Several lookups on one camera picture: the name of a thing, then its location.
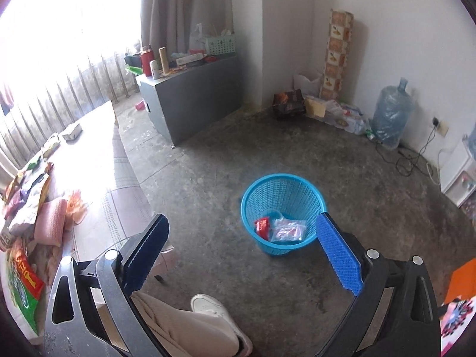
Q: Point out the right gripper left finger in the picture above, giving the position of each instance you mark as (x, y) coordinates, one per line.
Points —
(140, 253)

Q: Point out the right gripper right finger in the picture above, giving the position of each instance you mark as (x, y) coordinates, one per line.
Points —
(340, 255)

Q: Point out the clear plastic bag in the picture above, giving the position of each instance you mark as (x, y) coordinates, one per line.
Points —
(284, 230)

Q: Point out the red orange snack wrappers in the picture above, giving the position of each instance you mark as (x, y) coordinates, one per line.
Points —
(262, 227)

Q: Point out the white sneaker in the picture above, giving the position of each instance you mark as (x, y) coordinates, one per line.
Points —
(205, 304)

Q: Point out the blue plastic waste basket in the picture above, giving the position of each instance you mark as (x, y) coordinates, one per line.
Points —
(281, 195)

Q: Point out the beige trouser leg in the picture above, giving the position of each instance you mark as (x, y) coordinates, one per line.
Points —
(186, 333)

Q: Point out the floral plastic tablecloth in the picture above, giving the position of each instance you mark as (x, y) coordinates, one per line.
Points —
(96, 164)

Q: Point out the green red snack bag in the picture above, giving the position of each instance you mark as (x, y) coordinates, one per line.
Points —
(26, 290)

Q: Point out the small gold carton box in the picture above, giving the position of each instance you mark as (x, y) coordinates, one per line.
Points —
(72, 132)

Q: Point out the blue water jug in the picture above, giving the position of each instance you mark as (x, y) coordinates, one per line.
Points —
(392, 112)

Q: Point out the grey cabinet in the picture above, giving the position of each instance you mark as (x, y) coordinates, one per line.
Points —
(182, 104)

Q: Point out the dark cardboard box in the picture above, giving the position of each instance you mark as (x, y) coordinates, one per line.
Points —
(288, 104)

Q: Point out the metal window railing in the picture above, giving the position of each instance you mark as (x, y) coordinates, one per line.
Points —
(38, 112)

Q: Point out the red thermos bottle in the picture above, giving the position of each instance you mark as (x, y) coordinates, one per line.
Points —
(146, 57)

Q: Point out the green plastic basket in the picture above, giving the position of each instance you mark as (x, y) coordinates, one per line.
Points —
(219, 45)

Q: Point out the patterned tall roll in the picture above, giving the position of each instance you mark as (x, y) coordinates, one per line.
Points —
(336, 55)

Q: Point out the grey curtain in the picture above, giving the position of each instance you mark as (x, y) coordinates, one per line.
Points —
(169, 23)

